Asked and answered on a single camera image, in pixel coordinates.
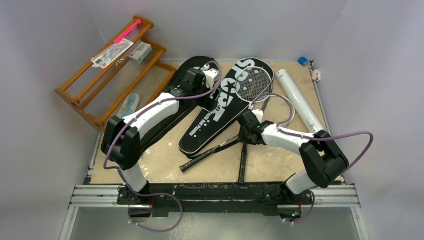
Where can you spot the pink pen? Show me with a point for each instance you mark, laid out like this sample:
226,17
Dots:
127,31

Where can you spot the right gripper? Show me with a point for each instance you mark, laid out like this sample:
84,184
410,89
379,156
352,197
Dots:
245,133

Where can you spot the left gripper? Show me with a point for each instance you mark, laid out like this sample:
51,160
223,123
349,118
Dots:
211,103

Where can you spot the white frame badminton racket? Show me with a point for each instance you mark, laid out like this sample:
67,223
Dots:
276,109

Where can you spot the white shuttlecock tube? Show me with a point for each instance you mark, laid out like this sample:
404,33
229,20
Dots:
307,115

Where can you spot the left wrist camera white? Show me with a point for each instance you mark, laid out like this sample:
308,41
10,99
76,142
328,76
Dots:
212,75

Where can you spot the wooden tiered shelf rack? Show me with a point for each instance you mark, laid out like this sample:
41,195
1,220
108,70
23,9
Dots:
96,94

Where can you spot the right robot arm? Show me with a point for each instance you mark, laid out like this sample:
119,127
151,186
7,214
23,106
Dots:
322,158

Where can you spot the small teal white box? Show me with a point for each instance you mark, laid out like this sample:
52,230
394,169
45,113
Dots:
139,54

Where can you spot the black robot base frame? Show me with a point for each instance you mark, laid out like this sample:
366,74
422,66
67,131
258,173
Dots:
266,198

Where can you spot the blue toothbrush blister pack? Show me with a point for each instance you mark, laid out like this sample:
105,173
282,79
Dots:
129,106

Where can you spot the blue small object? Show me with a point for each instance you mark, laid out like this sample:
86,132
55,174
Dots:
303,61

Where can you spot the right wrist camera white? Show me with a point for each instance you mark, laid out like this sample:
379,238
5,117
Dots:
258,113

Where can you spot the pink white small object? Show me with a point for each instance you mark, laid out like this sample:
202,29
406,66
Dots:
316,75

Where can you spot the white packaged card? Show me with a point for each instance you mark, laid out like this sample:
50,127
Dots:
112,53

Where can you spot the black racket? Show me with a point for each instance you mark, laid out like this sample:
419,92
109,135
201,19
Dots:
252,84
243,163

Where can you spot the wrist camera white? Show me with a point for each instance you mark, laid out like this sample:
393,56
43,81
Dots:
258,113
212,75

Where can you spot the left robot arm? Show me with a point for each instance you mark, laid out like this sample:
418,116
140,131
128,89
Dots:
122,141

